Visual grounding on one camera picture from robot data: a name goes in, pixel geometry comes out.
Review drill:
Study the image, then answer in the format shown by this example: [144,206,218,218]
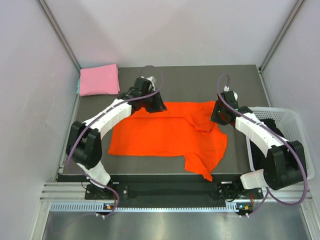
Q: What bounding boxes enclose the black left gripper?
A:
[140,88,166,113]

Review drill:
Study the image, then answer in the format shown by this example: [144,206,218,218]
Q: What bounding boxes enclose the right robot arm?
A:
[210,90,308,198]

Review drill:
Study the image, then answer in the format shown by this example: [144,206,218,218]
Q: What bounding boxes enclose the white plastic laundry basket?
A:
[249,106,315,180]

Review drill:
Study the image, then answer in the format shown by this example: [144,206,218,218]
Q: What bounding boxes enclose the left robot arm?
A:
[65,76,167,199]

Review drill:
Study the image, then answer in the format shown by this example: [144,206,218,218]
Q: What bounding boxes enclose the folded teal t shirt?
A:
[76,79,81,95]

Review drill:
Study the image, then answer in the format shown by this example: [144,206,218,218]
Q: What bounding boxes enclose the left aluminium frame post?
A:
[35,0,81,72]

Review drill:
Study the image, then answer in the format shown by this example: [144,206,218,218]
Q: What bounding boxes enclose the right aluminium frame post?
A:
[258,0,307,74]

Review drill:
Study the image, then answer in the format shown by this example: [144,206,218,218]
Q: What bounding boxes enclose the aluminium frame post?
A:
[258,0,307,74]
[35,0,81,72]

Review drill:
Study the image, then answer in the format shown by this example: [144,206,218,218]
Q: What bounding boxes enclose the black t shirt in basket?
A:
[250,118,284,171]

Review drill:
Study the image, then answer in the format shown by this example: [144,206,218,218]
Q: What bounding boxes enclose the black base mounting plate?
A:
[85,173,263,201]

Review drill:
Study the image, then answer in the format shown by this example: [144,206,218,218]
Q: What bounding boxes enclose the grey slotted cable duct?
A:
[50,202,250,213]

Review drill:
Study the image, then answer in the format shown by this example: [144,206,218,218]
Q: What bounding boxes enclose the folded pink t shirt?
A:
[78,64,120,97]

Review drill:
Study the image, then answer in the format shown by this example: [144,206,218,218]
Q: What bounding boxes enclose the orange t shirt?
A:
[108,101,228,182]

